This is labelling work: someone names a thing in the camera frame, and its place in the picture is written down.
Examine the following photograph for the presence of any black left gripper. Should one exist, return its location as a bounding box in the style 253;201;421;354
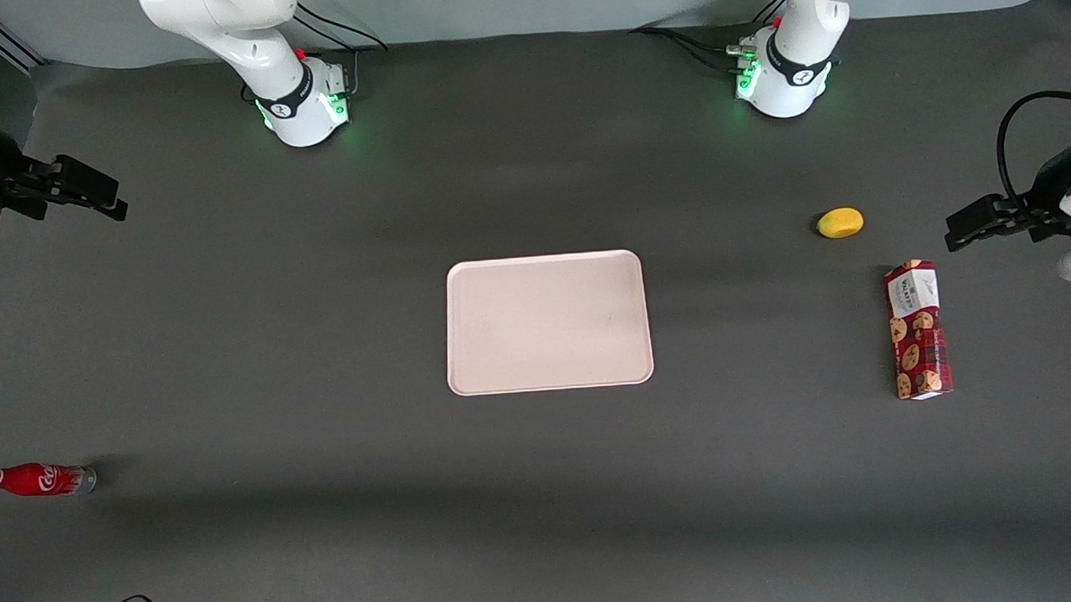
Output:
942;142;1071;253

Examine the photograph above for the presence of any red coke bottle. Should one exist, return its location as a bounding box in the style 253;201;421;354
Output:
0;460;98;500

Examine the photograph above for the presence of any pale pink plastic tray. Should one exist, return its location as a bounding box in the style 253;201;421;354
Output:
442;248;656;399

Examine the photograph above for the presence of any red cookie box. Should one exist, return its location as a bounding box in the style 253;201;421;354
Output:
882;258;956;403

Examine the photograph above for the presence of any yellow lemon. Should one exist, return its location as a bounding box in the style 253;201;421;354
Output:
815;207;865;240

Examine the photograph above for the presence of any black looped gripper cable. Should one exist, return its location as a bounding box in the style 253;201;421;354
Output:
994;90;1071;215

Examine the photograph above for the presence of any black right arm base cable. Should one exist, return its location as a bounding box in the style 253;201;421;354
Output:
290;0;392;101

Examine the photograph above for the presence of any black arm base cable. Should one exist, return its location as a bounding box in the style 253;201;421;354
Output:
290;0;392;101
627;0;791;77

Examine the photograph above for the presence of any black left arm base cable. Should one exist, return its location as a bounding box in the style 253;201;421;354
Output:
627;0;791;77

